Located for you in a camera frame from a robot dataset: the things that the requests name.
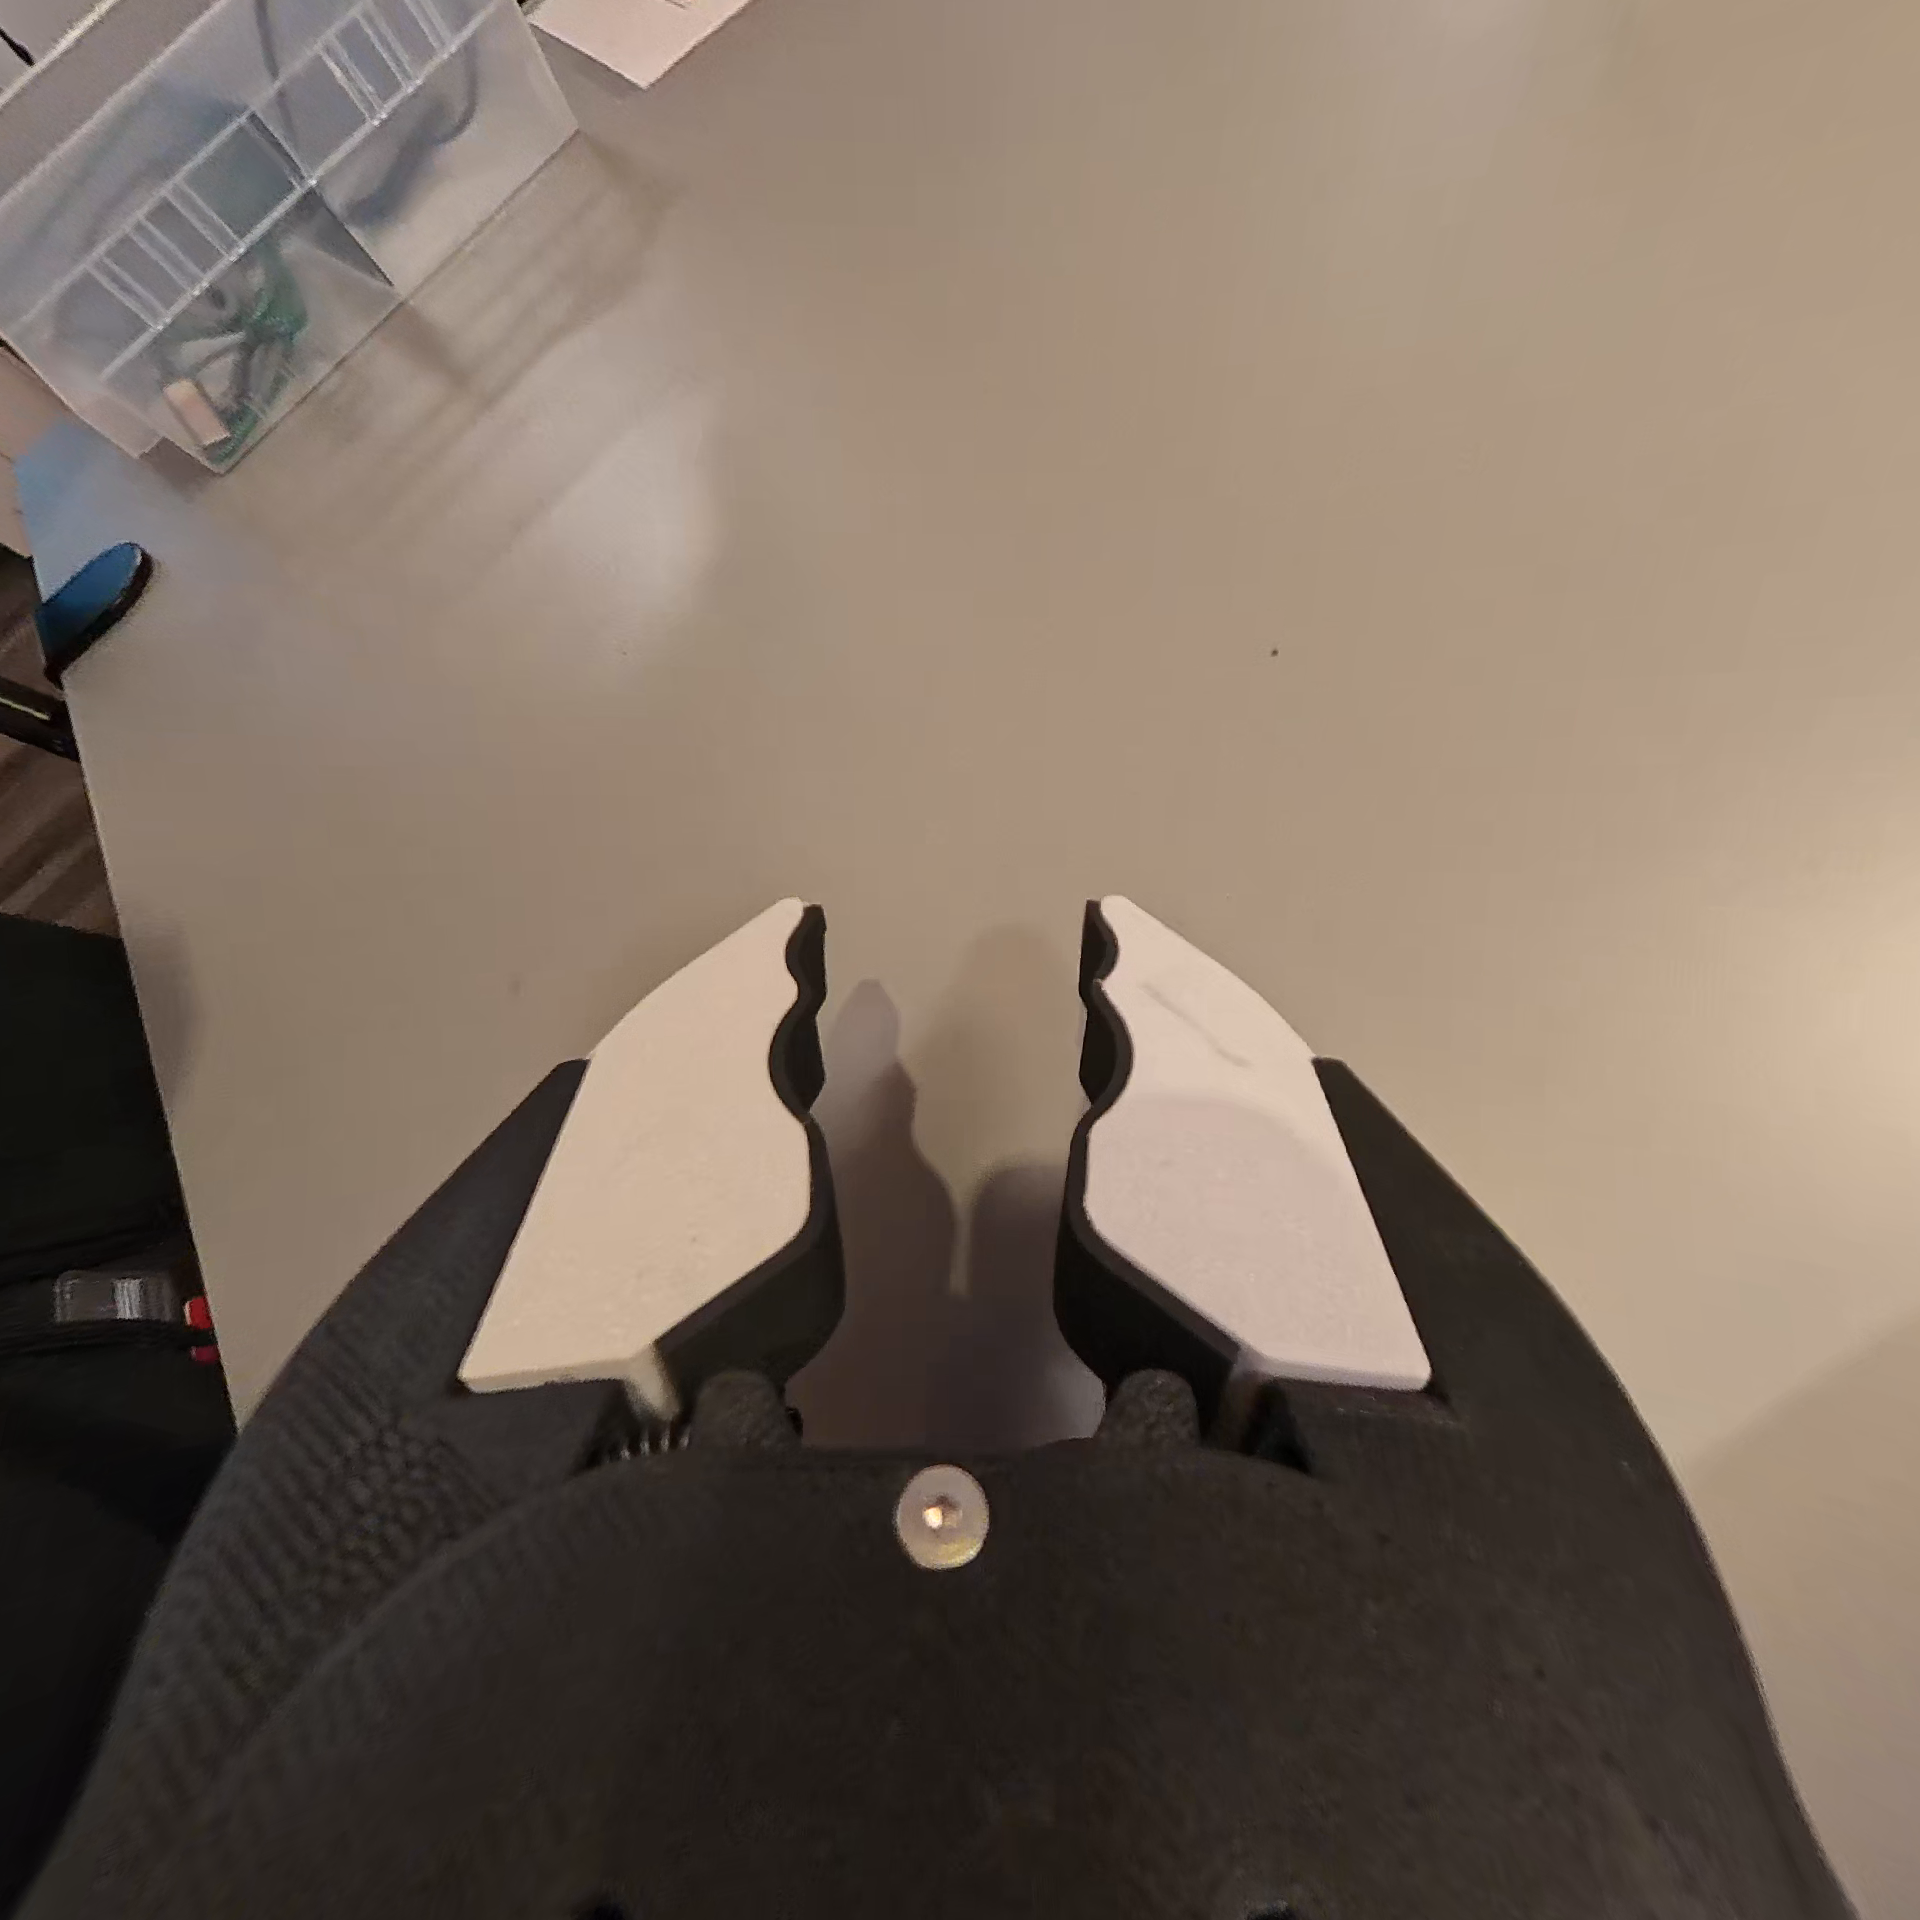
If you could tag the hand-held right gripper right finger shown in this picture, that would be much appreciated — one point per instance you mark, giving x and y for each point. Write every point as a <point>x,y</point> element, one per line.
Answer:
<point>1243,1202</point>

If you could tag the clear plastic organizer box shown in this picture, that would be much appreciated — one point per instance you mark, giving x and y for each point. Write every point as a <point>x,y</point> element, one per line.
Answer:
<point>450,135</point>

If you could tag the paper sheet with red label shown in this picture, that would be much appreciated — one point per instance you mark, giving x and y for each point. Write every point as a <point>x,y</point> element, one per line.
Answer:
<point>628,38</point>

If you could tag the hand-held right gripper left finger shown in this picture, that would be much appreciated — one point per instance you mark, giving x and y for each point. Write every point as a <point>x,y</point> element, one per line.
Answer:
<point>645,1202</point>

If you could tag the blue office chair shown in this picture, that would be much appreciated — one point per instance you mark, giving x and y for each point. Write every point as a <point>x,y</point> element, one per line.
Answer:
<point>98,587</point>

